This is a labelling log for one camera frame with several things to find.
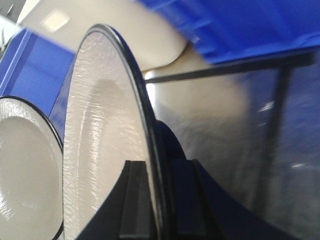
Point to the cream plastic container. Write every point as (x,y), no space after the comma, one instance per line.
(152,41)

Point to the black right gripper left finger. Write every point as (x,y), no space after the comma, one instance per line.
(126,214)

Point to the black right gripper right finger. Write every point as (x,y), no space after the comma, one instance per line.
(204,211)

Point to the blue plastic crate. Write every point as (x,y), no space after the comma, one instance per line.
(221,31)

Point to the beige plate black rim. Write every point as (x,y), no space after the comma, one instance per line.
(31,157)
(109,120)

